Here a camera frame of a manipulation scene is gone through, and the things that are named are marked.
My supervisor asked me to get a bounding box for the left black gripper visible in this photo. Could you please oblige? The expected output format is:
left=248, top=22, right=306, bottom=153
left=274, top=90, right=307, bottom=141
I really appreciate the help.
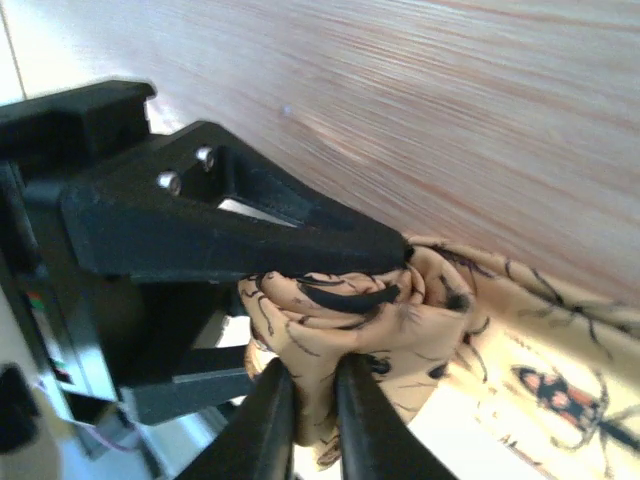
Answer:
left=1, top=80, right=409, bottom=429

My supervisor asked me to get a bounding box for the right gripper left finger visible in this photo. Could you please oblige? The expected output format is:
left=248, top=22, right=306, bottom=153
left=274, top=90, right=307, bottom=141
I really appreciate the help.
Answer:
left=178, top=358, right=294, bottom=480

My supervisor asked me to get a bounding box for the yellow leopard print tie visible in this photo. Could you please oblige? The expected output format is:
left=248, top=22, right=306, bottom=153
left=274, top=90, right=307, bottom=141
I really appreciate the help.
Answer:
left=238, top=237, right=639, bottom=479

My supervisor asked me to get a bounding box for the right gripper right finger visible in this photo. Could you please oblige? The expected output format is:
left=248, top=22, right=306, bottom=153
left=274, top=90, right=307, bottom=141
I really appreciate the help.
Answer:
left=335, top=354, right=455, bottom=480

